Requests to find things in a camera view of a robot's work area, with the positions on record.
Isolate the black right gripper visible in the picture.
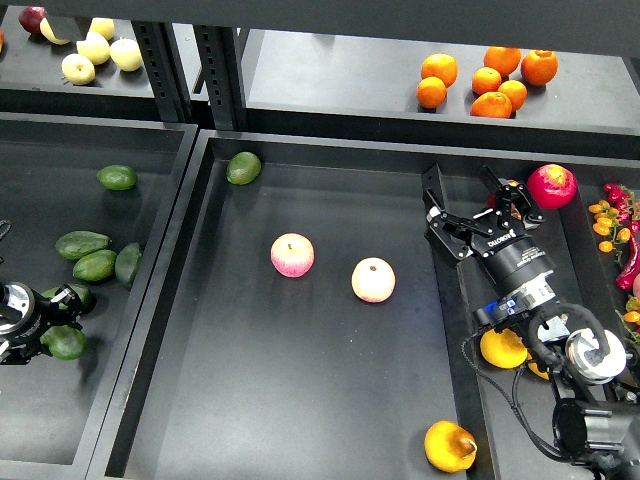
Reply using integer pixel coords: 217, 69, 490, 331
423, 165, 555, 298

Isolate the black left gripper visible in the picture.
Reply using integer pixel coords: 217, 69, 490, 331
1, 282, 84, 363

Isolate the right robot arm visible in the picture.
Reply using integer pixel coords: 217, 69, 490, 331
421, 166, 639, 479

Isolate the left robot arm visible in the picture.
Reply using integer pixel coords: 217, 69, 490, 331
1, 282, 84, 365

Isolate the green avocado lower pile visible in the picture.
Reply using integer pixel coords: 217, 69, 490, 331
41, 283, 94, 313

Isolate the green avocado middle pile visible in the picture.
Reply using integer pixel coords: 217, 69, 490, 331
72, 249, 117, 282

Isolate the dark green avocado top pile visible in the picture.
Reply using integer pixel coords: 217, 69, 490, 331
55, 230, 111, 260

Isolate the dark avocado right of pile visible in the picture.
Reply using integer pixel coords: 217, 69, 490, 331
114, 243, 143, 288

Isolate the green avocado tray corner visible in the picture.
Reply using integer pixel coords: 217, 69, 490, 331
226, 151, 262, 185

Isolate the pale yellow pear front left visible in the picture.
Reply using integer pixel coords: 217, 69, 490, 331
61, 53, 96, 85

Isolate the pale yellow pear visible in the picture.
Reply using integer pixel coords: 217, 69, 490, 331
110, 37, 143, 72
76, 31, 111, 65
89, 17, 115, 41
61, 53, 96, 85

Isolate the pale yellow pear right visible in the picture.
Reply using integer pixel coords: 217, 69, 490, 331
110, 37, 143, 72

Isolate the pale yellow pear middle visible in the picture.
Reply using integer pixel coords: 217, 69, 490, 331
76, 31, 111, 65

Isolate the pale pear behind tag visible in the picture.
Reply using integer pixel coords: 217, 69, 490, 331
40, 18, 70, 45

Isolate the pale yellow pear back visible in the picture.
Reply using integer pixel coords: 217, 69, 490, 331
89, 17, 115, 41

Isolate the large red apple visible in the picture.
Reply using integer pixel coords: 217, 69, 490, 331
526, 164, 578, 209

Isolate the orange bottom front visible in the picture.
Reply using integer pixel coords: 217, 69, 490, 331
470, 91, 512, 119

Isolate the orange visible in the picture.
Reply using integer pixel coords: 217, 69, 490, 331
520, 50, 559, 86
498, 80, 528, 112
421, 53, 458, 88
416, 76, 447, 109
470, 91, 512, 119
483, 46, 522, 77

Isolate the pale yellow pink apple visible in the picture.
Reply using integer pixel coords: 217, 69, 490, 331
351, 257, 396, 303

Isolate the orange right lower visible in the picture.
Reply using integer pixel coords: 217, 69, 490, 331
498, 80, 528, 112

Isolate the orange far left lower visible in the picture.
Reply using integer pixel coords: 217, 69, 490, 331
416, 76, 447, 109

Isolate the orange small centre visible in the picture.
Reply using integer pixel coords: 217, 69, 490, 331
472, 67, 502, 96

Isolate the cherry tomato bunch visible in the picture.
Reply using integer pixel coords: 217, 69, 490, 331
587, 183, 639, 267

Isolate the black left tray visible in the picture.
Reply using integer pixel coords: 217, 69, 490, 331
1, 113, 197, 478

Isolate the orange far left upper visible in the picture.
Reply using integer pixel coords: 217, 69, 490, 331
421, 53, 458, 88

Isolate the orange top centre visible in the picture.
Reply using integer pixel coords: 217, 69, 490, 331
483, 46, 522, 77

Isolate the red chili pepper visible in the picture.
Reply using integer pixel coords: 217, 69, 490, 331
615, 236, 639, 291

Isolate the orange top right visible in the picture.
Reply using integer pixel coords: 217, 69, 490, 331
520, 50, 559, 86

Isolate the pink red apple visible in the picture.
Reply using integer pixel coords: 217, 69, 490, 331
270, 232, 315, 278

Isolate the black centre tray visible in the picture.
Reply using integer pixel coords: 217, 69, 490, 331
87, 131, 481, 479

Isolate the black shelf upright left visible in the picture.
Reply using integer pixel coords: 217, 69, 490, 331
131, 20, 194, 123

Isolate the black shelf upright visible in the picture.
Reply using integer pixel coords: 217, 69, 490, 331
193, 25, 248, 132
131, 20, 194, 123

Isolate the dark red fruit on shelf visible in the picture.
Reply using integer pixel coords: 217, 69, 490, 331
18, 6, 46, 36

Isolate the black shelf upright right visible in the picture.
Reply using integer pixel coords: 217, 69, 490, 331
193, 25, 248, 132

